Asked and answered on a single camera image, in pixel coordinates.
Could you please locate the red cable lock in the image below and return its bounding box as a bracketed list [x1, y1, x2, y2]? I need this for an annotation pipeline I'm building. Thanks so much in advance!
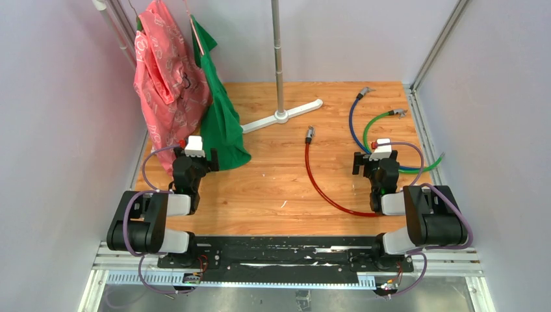
[304, 125, 381, 218]

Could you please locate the aluminium frame rail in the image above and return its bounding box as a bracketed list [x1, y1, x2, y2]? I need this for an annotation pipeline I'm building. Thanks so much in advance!
[79, 236, 495, 311]

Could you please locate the blue cable lock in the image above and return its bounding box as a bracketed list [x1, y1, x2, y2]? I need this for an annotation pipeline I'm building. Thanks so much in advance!
[348, 86, 424, 172]

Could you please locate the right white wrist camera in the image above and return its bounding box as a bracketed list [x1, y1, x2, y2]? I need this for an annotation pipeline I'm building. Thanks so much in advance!
[369, 138, 392, 161]

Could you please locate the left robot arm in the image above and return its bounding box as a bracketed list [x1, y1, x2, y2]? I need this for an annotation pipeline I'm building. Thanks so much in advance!
[106, 145, 220, 268]

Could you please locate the pink patterned garment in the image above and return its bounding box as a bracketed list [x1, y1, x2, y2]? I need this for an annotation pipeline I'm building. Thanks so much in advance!
[134, 1, 211, 174]

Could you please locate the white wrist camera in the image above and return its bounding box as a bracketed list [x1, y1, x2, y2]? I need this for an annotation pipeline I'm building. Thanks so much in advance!
[179, 135, 206, 157]
[369, 138, 392, 161]

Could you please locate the green t-shirt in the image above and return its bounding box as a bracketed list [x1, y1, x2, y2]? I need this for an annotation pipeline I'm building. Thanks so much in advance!
[191, 16, 251, 170]

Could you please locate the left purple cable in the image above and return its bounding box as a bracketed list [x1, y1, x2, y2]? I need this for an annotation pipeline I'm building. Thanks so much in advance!
[122, 145, 203, 296]

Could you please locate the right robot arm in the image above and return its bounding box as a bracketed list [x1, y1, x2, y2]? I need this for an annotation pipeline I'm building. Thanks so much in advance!
[352, 151, 469, 272]

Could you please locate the white clothes rack stand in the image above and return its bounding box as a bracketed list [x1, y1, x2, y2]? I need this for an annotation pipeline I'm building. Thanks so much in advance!
[242, 0, 324, 134]

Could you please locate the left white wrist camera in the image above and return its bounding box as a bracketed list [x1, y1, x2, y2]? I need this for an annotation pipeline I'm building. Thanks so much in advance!
[179, 135, 206, 157]

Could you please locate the green cable lock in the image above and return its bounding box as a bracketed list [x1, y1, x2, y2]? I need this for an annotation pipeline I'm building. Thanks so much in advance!
[363, 109, 446, 175]

